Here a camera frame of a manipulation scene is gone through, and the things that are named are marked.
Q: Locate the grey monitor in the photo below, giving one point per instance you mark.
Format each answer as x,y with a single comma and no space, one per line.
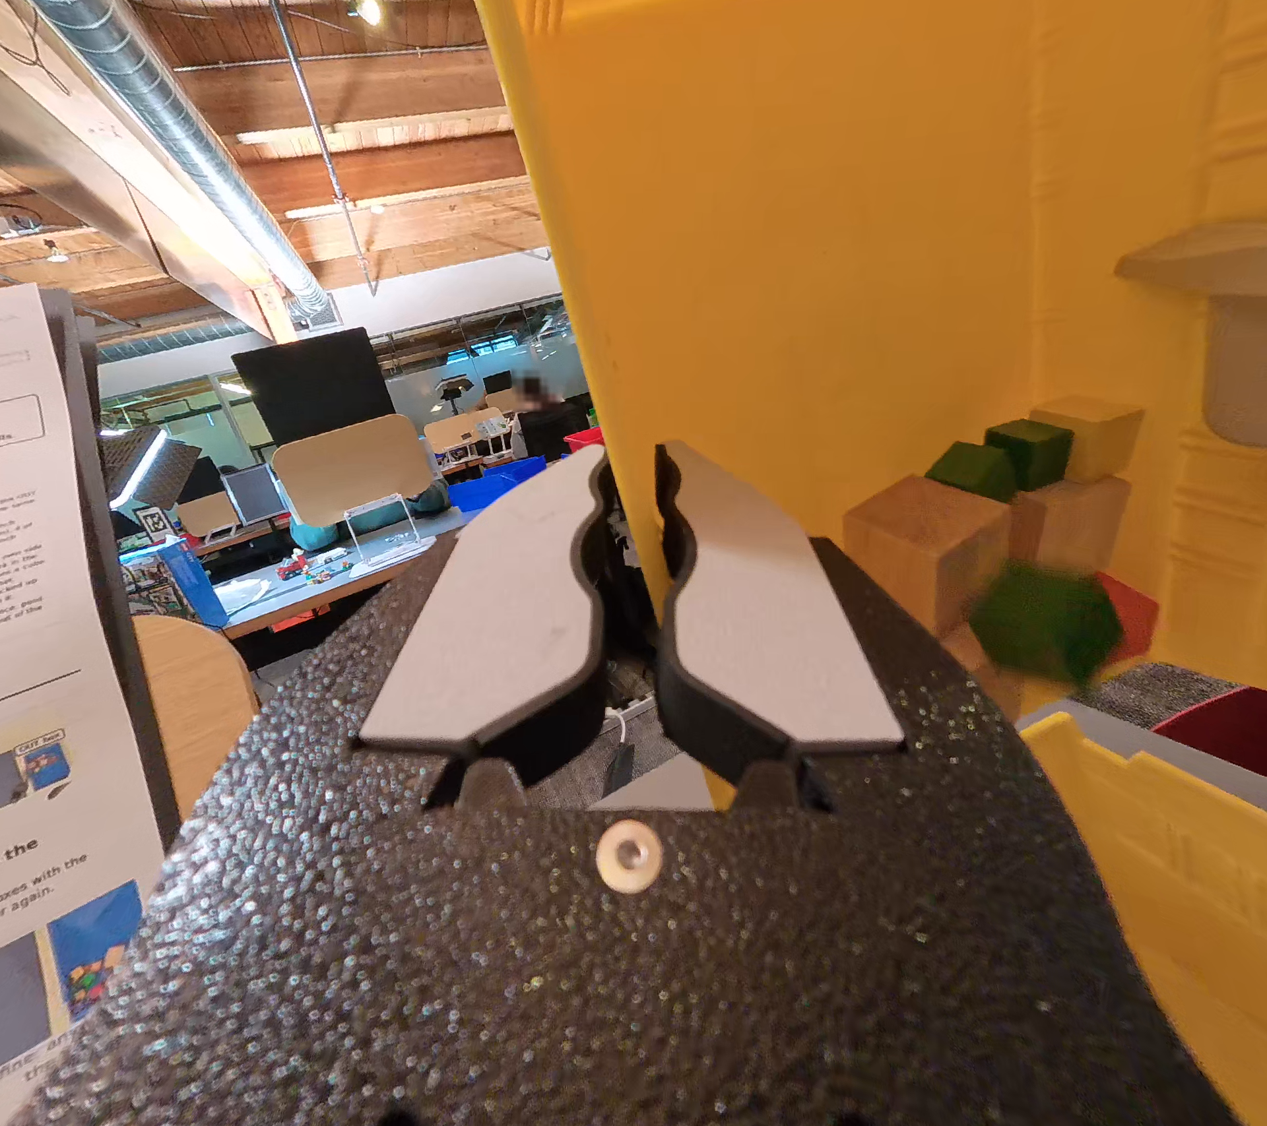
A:
255,494

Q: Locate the ceiling spot lamp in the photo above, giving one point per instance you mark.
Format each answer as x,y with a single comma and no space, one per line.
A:
368,8

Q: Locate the white paper sheet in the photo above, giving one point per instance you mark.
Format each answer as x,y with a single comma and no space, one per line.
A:
238,596

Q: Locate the small beige board on stand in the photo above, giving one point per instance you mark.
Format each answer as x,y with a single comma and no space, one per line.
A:
455,431

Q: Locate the silver air duct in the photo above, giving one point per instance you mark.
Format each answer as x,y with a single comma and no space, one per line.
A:
119,47

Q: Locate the yellow plastic box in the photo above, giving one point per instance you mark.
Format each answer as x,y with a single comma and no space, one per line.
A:
793,254

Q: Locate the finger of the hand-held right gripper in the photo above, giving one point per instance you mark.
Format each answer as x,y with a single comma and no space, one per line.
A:
1217,260

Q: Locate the printed instruction sheet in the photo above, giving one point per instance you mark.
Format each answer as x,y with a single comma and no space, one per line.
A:
60,601

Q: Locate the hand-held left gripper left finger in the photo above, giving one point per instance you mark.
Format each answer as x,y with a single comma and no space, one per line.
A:
496,631

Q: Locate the red box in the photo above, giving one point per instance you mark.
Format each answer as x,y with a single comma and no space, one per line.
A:
1217,726

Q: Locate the blue cardboard box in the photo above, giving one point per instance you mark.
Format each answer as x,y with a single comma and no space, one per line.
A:
193,581

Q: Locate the pile of coloured wooden cubes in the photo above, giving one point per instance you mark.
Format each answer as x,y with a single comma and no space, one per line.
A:
921,542

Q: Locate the long wooden desk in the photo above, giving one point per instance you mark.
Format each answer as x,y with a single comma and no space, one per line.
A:
297,596

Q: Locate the light wood panel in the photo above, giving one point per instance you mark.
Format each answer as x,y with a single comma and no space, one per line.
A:
197,711

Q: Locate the black partition panel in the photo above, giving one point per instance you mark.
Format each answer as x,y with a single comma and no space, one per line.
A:
312,388

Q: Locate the dark grey board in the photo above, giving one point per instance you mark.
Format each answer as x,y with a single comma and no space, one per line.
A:
108,551

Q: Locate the large beige board on stand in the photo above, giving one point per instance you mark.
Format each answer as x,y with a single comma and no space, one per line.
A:
347,462

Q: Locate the studio light panel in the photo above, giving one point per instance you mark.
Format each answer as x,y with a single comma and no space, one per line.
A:
149,468

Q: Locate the ceiling air vent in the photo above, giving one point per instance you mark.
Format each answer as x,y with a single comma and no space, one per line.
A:
316,310

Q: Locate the metal ceiling rod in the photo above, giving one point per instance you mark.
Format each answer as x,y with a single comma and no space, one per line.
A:
297,73

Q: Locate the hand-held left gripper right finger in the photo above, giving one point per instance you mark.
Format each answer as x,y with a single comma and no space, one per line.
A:
781,631

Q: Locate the red plastic bin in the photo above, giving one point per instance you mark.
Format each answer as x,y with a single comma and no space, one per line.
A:
585,438

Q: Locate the red toy truck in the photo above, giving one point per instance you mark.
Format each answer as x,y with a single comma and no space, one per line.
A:
292,564

